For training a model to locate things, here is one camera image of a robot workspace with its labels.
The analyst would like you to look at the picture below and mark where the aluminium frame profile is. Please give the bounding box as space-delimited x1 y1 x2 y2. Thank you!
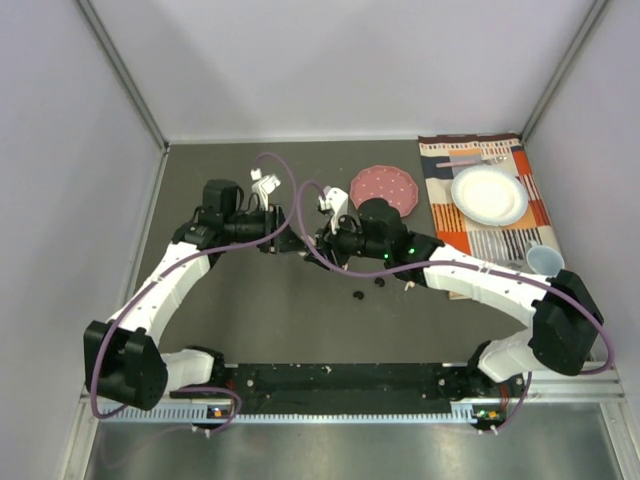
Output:
61 369 639 479

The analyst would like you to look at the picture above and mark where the pink dotted plate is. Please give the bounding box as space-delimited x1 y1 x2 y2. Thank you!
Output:
349 165 419 218

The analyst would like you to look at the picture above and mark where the pink handled utensil upper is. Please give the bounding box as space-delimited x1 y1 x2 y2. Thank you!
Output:
436 159 483 168

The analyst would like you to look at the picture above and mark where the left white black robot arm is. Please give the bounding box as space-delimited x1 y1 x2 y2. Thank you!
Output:
83 174 297 410

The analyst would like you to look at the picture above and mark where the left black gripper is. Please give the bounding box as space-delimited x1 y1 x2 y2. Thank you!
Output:
224 203 308 254

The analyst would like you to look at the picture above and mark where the patterned orange cloth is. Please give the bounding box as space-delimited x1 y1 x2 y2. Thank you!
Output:
418 133 560 271

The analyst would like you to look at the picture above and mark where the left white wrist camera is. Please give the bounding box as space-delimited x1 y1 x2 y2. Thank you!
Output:
250 168 281 210

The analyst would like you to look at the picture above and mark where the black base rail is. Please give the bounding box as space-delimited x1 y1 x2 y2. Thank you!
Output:
223 363 470 415

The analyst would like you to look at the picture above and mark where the grey slotted cable duct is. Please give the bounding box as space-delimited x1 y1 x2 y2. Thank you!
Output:
101 399 506 427

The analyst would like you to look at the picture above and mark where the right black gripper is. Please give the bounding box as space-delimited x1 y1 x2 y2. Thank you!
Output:
305 212 390 273

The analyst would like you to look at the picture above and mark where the light blue cup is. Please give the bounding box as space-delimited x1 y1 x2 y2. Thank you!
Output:
525 240 565 277

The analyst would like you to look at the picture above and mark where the white paper plate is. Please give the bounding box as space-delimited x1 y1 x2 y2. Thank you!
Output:
450 166 529 227

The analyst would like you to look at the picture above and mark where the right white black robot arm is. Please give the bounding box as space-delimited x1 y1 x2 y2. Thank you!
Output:
303 199 605 396

